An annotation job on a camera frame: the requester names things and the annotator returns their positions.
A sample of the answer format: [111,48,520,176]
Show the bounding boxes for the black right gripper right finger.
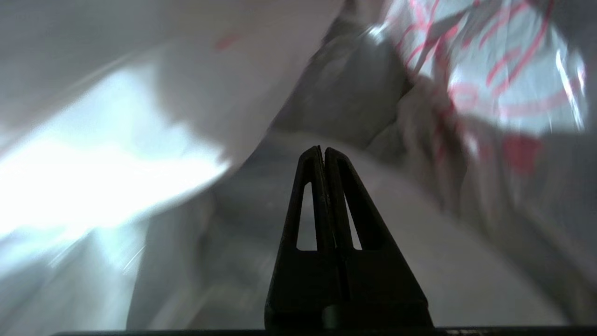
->
[325,147,432,327]

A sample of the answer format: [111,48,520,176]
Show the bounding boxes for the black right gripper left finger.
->
[265,146,344,327]

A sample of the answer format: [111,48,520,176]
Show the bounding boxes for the white liner bag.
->
[0,0,597,329]

